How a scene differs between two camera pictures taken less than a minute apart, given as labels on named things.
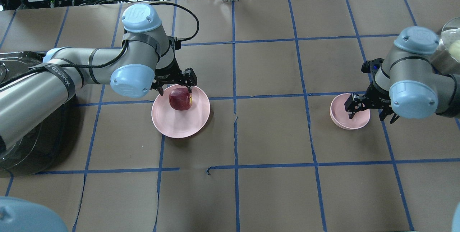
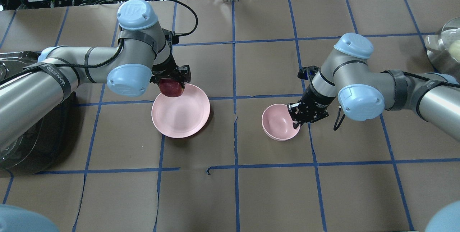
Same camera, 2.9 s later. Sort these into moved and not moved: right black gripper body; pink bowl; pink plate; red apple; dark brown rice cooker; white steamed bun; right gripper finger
Moved: pink bowl; right gripper finger; right black gripper body; red apple
Not moved: dark brown rice cooker; white steamed bun; pink plate
